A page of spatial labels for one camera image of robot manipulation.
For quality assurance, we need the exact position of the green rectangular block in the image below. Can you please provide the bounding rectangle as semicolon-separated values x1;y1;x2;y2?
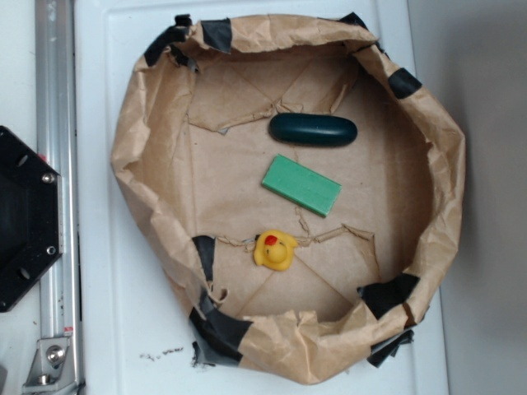
262;155;342;217

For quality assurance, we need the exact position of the yellow rubber duck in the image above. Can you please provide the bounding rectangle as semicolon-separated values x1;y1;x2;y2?
253;230;298;272

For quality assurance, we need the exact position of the dark green oval object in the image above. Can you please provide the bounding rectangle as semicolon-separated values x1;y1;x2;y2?
269;113;358;147

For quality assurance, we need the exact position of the brown paper bin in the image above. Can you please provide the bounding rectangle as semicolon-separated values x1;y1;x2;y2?
111;14;465;384

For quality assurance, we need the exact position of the white plastic board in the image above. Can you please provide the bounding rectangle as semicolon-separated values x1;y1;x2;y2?
74;1;449;394

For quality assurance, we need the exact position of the aluminium extrusion rail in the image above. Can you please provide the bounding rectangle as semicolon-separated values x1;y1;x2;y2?
34;0;83;342

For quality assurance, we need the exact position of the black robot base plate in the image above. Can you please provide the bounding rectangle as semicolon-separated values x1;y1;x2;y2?
1;127;62;313

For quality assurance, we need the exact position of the metal corner bracket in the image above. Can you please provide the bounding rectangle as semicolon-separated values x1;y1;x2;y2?
21;337;78;395

